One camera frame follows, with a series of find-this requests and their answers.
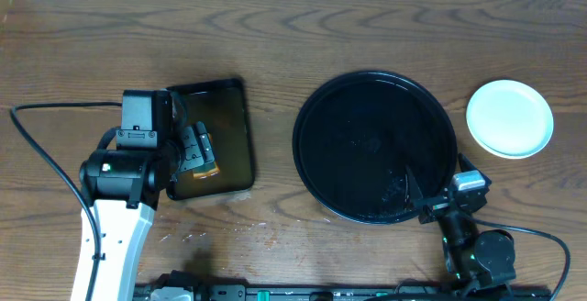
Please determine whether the pale blue plate front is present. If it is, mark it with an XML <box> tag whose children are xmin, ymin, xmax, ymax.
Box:
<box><xmin>465</xmin><ymin>80</ymin><xmax>554</xmax><ymax>160</ymax></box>

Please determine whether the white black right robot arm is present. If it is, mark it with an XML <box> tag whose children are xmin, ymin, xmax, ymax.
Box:
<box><xmin>404</xmin><ymin>154</ymin><xmax>516</xmax><ymax>297</ymax></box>

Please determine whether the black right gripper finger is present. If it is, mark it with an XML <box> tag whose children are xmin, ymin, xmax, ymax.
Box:
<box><xmin>458</xmin><ymin>153</ymin><xmax>478</xmax><ymax>173</ymax></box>
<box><xmin>405</xmin><ymin>165</ymin><xmax>424</xmax><ymax>203</ymax></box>

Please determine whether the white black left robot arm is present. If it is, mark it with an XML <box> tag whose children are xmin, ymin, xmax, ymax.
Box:
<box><xmin>72</xmin><ymin>122</ymin><xmax>216</xmax><ymax>300</ymax></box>

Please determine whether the black rectangular water tray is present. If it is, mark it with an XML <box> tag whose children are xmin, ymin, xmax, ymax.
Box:
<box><xmin>167</xmin><ymin>78</ymin><xmax>255</xmax><ymax>201</ymax></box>

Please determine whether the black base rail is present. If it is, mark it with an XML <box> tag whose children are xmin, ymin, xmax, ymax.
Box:
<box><xmin>131</xmin><ymin>271</ymin><xmax>551</xmax><ymax>301</ymax></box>

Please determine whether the round black tray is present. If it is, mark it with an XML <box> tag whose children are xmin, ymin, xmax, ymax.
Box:
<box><xmin>292</xmin><ymin>71</ymin><xmax>457</xmax><ymax>225</ymax></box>

